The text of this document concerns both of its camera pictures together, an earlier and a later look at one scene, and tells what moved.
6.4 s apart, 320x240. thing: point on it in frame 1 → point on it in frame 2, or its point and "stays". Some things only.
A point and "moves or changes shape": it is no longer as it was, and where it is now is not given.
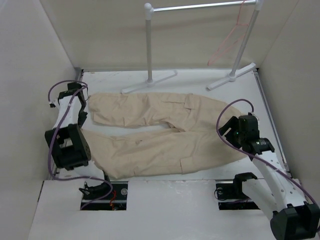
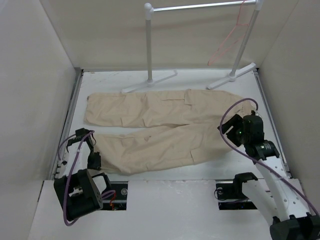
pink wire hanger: x=237 y=33 stays
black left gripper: x=82 y=119 → x=96 y=165
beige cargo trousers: x=196 y=139 moves or changes shape
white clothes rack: x=239 y=70 stays
